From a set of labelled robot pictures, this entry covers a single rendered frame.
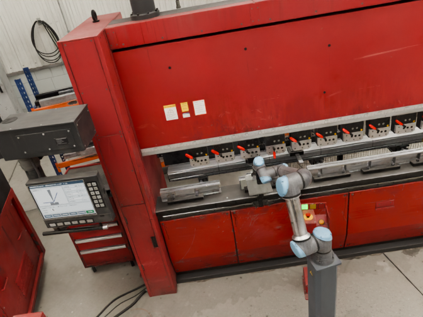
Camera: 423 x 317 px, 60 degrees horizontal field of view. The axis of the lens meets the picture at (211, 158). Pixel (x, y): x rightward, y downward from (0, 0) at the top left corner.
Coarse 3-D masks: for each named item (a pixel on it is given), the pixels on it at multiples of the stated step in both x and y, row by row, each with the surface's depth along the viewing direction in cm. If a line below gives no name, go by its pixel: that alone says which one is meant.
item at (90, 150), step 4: (92, 140) 466; (92, 144) 455; (88, 148) 432; (92, 148) 433; (72, 152) 437; (76, 152) 437; (80, 152) 432; (84, 152) 433; (88, 152) 434; (92, 152) 435; (96, 152) 437; (64, 156) 433; (68, 156) 435; (72, 156) 436; (76, 156) 437
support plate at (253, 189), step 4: (248, 176) 294; (248, 180) 290; (248, 184) 285; (252, 184) 284; (256, 184) 283; (260, 184) 282; (264, 184) 282; (268, 184) 281; (248, 188) 281; (252, 188) 280; (256, 188) 279; (260, 188) 278; (264, 188) 277; (268, 188) 277; (252, 192) 275; (256, 192) 274; (260, 192) 274; (264, 192) 273; (268, 192) 274
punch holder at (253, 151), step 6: (252, 138) 276; (258, 138) 276; (240, 144) 278; (246, 144) 278; (252, 144) 279; (258, 144) 279; (240, 150) 281; (252, 150) 281; (258, 150) 282; (246, 156) 284; (252, 156) 284
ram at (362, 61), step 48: (144, 48) 238; (192, 48) 240; (240, 48) 241; (288, 48) 243; (336, 48) 245; (384, 48) 247; (144, 96) 255; (192, 96) 257; (240, 96) 259; (288, 96) 261; (336, 96) 263; (384, 96) 265; (144, 144) 274
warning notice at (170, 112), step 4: (172, 104) 259; (164, 108) 260; (168, 108) 260; (172, 108) 260; (168, 112) 262; (172, 112) 262; (176, 112) 262; (168, 116) 263; (172, 116) 263; (176, 116) 264
